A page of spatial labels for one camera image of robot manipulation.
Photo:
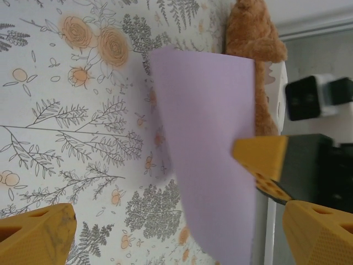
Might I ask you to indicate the aluminium frame post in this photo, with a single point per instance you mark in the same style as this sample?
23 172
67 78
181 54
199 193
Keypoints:
317 29

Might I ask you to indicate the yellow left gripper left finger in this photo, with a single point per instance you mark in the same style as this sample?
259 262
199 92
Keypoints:
36 237

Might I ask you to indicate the purple square paper sheet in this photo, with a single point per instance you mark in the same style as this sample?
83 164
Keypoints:
207 124

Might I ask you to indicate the floral print table mat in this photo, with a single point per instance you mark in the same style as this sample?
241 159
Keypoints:
55 124

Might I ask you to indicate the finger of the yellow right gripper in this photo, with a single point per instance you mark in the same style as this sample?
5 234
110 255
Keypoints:
262 154
271 190

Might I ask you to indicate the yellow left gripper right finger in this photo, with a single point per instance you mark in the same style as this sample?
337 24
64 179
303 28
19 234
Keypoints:
320 237

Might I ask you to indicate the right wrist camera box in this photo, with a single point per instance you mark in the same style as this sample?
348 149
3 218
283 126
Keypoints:
303 99

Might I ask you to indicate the brown teddy bear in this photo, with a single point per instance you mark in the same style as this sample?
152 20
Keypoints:
248 33

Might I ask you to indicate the aluminium side frame rail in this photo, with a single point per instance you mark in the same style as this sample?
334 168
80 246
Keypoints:
271 234

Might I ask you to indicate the white tissue box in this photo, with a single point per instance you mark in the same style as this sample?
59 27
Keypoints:
281 82

